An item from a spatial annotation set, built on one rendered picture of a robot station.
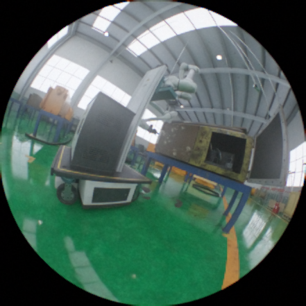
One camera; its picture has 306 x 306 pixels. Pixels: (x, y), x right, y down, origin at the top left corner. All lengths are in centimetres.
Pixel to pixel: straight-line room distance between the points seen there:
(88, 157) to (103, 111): 31
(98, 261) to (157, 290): 32
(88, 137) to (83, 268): 73
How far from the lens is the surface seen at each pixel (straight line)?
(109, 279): 59
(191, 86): 120
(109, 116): 67
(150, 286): 63
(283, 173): 74
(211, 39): 866
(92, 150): 66
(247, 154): 134
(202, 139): 139
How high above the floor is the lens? 58
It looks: 1 degrees up
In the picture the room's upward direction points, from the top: 21 degrees clockwise
